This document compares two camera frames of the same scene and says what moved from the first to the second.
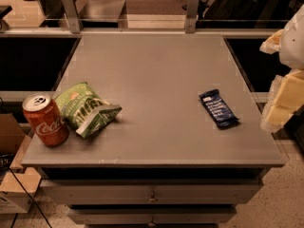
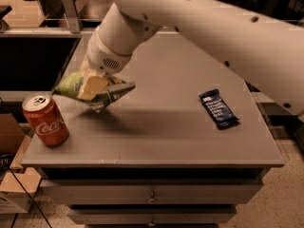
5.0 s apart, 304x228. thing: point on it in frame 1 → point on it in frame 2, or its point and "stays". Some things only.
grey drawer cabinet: (189, 144) stays
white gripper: (294, 45) → (103, 58)
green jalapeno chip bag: (84, 110) → (68, 87)
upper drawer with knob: (150, 192) stays
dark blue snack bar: (218, 108) stays
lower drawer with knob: (154, 216) stays
